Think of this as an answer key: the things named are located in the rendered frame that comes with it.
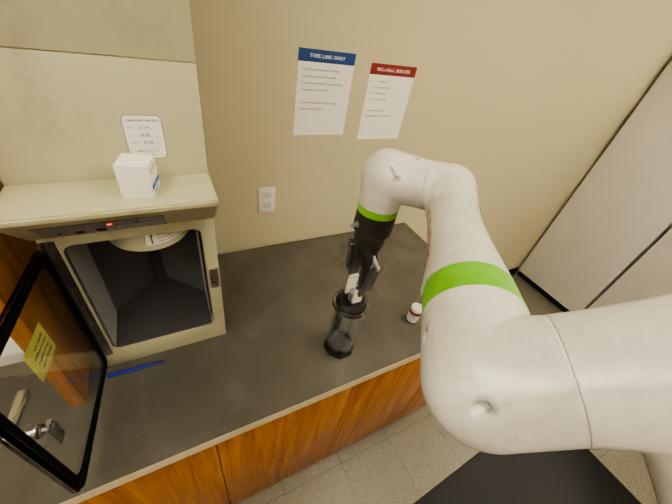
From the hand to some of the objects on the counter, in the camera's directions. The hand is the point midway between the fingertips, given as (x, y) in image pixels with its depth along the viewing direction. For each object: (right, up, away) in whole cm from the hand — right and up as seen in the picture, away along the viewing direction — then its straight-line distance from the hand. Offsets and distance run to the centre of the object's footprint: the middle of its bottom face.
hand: (354, 288), depth 86 cm
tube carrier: (-4, -20, +17) cm, 27 cm away
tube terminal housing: (-61, -11, +15) cm, 64 cm away
